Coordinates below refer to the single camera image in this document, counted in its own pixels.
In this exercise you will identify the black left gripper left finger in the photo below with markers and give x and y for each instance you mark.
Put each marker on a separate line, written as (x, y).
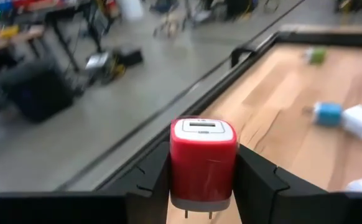
(122, 205)

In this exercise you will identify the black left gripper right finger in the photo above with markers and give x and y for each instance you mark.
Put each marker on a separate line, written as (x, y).
(262, 202)

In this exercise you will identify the red and white charger block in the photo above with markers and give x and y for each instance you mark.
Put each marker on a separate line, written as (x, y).
(202, 168)

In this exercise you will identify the blue charger block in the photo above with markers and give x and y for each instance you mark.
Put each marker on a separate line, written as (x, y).
(327, 114)

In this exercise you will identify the black case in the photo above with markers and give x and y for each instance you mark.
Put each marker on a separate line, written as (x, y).
(44, 93)

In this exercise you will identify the green charger block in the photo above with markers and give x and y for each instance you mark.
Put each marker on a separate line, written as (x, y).
(318, 56)

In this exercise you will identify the wooden background desk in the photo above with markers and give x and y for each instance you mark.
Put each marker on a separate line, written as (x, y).
(19, 37)

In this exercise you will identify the black frame clamp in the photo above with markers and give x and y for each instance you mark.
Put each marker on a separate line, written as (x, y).
(235, 54)

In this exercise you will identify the black metal table frame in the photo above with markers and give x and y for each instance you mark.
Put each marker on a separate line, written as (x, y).
(324, 39)

